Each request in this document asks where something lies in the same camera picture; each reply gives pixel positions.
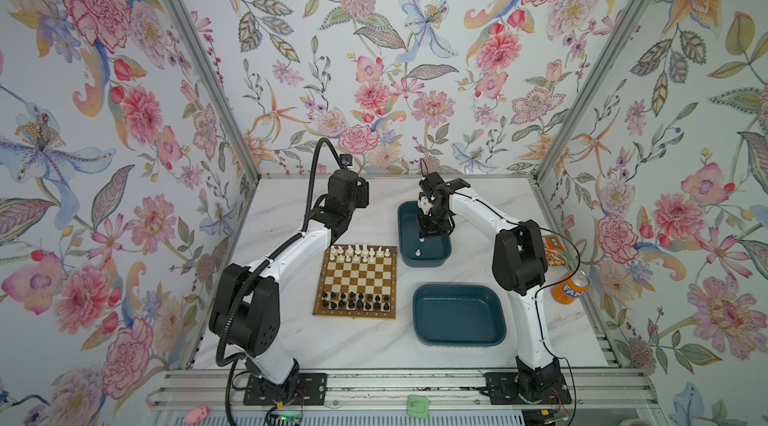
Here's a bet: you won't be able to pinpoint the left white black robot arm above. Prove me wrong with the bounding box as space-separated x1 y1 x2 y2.
209 138 369 425

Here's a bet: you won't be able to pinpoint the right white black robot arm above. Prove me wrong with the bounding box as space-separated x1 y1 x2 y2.
417 160 567 404

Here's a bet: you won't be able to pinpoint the orange soda can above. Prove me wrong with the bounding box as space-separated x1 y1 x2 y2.
551 270 590 305

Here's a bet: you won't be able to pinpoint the green snack packet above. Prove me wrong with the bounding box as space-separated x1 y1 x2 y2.
543 235 574 267

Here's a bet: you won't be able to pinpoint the green tape roll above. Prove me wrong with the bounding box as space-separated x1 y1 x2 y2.
406 395 431 420

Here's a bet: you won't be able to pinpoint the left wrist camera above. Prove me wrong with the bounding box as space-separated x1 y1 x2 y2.
339 154 353 169

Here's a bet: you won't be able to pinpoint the white chess pieces on board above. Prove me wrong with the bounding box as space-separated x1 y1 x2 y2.
325 245 397 266

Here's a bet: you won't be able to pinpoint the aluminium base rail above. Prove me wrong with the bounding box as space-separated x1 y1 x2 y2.
147 367 659 411

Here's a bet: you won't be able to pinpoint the wooden chess board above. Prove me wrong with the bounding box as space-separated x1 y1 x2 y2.
313 249 398 320

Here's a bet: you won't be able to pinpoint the teal plastic bin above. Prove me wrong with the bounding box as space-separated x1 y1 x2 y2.
413 283 507 347
397 201 452 268

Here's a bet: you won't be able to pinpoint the pink toy pig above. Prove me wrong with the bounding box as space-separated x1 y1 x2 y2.
183 406 210 426

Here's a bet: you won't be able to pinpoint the near teal plastic bin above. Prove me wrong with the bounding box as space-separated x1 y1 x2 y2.
413 283 507 347

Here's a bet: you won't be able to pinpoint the black chess pieces on board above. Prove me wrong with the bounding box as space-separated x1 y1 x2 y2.
320 292 393 313

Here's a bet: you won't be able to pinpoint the far teal plastic bin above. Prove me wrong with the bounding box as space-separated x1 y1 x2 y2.
397 201 452 268

